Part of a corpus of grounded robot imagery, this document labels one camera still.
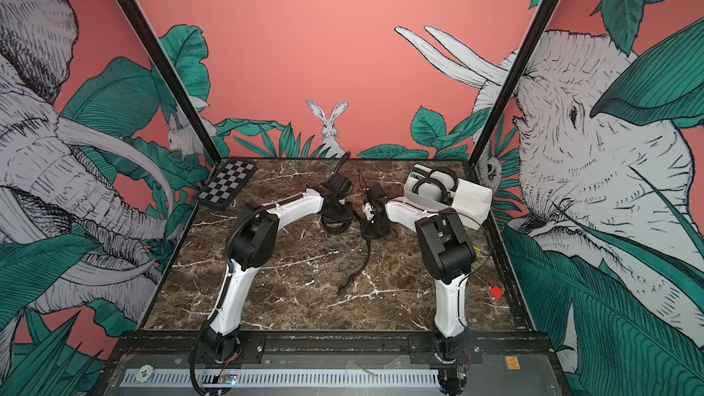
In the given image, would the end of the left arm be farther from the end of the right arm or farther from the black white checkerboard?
the black white checkerboard

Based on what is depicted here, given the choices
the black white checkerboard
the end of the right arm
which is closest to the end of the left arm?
the end of the right arm

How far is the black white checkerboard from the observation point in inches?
41.3
